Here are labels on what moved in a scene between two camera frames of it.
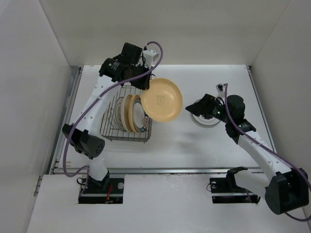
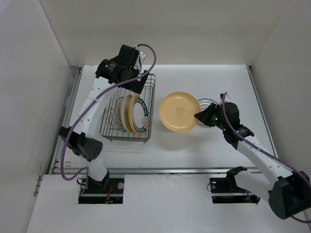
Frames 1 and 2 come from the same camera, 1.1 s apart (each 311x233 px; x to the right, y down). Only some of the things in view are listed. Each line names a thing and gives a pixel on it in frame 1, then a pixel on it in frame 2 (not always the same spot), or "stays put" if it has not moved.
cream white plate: (125, 113) stays put
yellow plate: (163, 101) -> (177, 110)
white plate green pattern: (118, 114) stays put
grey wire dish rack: (109, 128) stays put
